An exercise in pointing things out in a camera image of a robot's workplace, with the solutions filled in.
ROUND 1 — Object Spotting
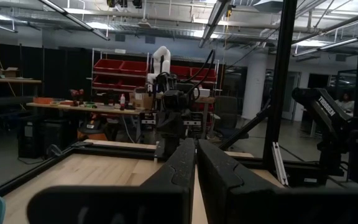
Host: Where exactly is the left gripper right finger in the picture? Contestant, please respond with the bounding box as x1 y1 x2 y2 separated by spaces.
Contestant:
197 138 358 224

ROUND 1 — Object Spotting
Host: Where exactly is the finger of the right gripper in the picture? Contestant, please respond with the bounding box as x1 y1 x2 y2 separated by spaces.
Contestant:
139 111 157 136
183 111 203 136

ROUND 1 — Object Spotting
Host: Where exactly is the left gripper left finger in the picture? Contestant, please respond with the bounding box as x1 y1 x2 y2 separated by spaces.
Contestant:
26 138 196 224

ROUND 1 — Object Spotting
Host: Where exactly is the white box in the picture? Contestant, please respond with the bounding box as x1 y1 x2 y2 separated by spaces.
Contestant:
194 88 211 98

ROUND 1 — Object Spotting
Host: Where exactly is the black office chair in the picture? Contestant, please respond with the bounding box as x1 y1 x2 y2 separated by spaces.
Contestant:
214 95 250 147

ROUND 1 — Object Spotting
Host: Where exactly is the red plastic storage bin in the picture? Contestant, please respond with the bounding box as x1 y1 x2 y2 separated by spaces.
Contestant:
118 77 147 91
170 65 193 79
191 67 218 82
119 60 149 76
92 75 121 90
93 58 124 74

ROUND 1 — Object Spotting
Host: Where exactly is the orange black shop vacuum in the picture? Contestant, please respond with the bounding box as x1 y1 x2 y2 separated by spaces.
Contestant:
77 119 109 141

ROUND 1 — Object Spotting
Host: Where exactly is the silver aluminium bar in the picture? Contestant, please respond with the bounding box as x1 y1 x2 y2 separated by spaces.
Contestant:
271 141 289 187

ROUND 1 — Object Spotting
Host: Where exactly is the wooden workbench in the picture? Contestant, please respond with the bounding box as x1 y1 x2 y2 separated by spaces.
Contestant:
25 101 155 141

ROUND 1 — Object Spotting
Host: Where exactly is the white column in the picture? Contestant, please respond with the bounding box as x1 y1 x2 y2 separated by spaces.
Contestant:
242 52 267 121

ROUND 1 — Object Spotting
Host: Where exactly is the red black power tool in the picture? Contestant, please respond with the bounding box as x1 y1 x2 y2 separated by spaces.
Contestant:
70 88 85 107

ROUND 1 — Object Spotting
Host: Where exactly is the metal shelf rack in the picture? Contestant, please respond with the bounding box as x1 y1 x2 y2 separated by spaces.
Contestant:
90 47 221 98

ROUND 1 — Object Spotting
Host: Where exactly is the orange tray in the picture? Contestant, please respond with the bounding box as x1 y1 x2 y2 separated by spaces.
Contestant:
32 96 54 105

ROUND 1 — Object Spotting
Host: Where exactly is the black computer tower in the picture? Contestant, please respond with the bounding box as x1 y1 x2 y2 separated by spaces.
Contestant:
17 119 44 160

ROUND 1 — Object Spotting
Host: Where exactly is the wooden shelf board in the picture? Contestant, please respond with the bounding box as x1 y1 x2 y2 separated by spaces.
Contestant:
0 77 43 85

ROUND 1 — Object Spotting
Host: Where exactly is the person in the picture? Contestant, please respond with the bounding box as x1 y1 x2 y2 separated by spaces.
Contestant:
335 92 356 113

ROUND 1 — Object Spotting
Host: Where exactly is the small cardboard box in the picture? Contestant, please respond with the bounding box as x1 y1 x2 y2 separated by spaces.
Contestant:
0 67 20 79

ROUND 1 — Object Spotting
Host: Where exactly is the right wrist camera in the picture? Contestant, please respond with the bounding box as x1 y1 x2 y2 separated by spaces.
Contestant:
161 89 190 110

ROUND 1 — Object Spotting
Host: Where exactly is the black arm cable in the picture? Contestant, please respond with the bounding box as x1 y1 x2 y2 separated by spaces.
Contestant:
181 49 216 95

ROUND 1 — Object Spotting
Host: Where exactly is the black aluminium rig frame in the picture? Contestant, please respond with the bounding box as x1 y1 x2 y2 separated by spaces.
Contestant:
0 0 332 197

